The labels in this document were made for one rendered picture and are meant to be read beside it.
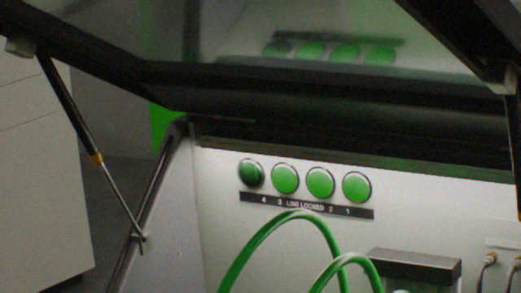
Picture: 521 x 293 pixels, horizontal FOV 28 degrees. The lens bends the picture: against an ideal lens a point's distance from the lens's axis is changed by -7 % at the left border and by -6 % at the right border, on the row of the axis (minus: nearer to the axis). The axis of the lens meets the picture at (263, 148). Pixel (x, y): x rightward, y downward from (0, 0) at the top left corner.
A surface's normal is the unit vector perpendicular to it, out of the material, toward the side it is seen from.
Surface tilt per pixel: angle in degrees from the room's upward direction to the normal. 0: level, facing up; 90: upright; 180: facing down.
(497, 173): 90
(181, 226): 90
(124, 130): 90
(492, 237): 90
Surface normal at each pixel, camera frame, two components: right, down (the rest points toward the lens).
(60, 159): 0.76, 0.14
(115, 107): -0.45, 0.30
